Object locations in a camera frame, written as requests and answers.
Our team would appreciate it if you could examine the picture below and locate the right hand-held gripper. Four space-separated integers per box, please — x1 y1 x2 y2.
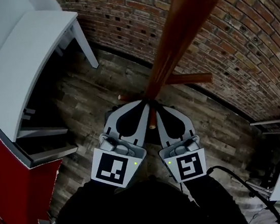
153 101 208 185

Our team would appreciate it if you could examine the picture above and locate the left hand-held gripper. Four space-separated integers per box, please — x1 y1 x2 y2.
82 99 161 193

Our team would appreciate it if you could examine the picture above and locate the wooden coat stand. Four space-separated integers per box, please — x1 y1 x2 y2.
105 0 261 134

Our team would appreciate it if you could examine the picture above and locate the person's left forearm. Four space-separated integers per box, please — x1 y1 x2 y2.
47 174 135 224

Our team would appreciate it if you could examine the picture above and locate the person's right forearm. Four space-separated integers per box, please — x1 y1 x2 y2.
183 167 247 224

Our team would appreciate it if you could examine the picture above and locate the person's dark clothed torso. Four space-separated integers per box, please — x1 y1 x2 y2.
62 169 204 224

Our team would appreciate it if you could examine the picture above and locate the long white desk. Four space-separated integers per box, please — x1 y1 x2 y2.
0 2 108 144

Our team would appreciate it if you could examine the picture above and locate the thick black cable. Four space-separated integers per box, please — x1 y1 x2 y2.
205 158 280 224

